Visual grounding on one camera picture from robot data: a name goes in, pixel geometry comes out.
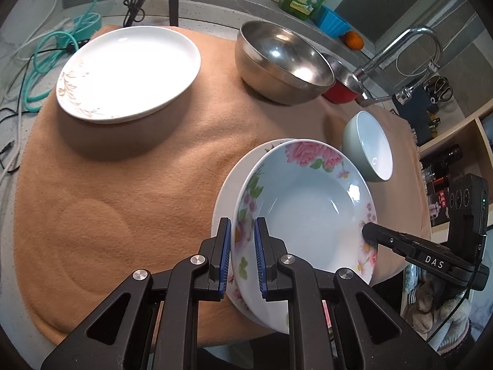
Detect chrome kitchen faucet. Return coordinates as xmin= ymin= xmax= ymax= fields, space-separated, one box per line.
xmin=352 ymin=26 xmax=443 ymax=108

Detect dark knife block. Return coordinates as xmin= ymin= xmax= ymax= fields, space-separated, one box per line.
xmin=393 ymin=92 xmax=440 ymax=145

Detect large stainless steel bowl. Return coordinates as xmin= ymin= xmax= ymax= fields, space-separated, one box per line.
xmin=234 ymin=21 xmax=336 ymax=105

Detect scissors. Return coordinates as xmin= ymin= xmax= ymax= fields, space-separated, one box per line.
xmin=426 ymin=77 xmax=454 ymax=104

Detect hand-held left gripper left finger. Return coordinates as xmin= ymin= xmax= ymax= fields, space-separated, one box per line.
xmin=40 ymin=218 xmax=232 ymax=370

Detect black cable bundle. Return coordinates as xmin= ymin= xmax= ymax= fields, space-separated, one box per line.
xmin=123 ymin=0 xmax=145 ymax=27

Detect blue ribbed cup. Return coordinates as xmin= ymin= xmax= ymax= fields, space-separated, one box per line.
xmin=316 ymin=6 xmax=352 ymax=39

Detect teal cable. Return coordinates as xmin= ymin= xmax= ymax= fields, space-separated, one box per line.
xmin=22 ymin=0 xmax=112 ymax=113

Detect tan fleece blanket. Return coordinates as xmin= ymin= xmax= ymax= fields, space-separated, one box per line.
xmin=13 ymin=25 xmax=430 ymax=345

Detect person's right hand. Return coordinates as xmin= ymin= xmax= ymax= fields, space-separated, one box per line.
xmin=408 ymin=277 xmax=443 ymax=317

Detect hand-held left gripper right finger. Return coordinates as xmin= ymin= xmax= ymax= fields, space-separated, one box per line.
xmin=254 ymin=217 xmax=447 ymax=370

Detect teal power strip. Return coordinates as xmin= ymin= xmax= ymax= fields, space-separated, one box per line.
xmin=58 ymin=13 xmax=101 ymax=45

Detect wooden shelf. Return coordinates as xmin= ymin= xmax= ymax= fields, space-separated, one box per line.
xmin=418 ymin=106 xmax=493 ymax=240

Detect metal sprayer fitting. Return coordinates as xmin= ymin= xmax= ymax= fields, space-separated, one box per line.
xmin=393 ymin=60 xmax=442 ymax=105

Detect white plate with leaf print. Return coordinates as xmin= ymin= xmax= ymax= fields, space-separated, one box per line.
xmin=56 ymin=27 xmax=202 ymax=125

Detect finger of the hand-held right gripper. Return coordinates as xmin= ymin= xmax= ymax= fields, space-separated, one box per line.
xmin=361 ymin=221 xmax=418 ymax=263

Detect red bowl with steel interior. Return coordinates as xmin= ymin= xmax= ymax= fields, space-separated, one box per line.
xmin=321 ymin=53 xmax=366 ymax=105

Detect floral porcelain plate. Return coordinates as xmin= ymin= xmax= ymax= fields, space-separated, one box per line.
xmin=230 ymin=139 xmax=379 ymax=335

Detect plain white plate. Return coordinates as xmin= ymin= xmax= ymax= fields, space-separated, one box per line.
xmin=211 ymin=138 xmax=297 ymax=328

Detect red-labelled bottle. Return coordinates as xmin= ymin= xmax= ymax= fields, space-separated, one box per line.
xmin=424 ymin=175 xmax=451 ymax=194

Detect grey-green ceramic bowl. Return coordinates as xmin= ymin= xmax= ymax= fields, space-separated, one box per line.
xmin=341 ymin=110 xmax=394 ymax=183

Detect orange fruit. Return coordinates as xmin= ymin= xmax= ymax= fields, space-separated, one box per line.
xmin=344 ymin=31 xmax=364 ymax=51

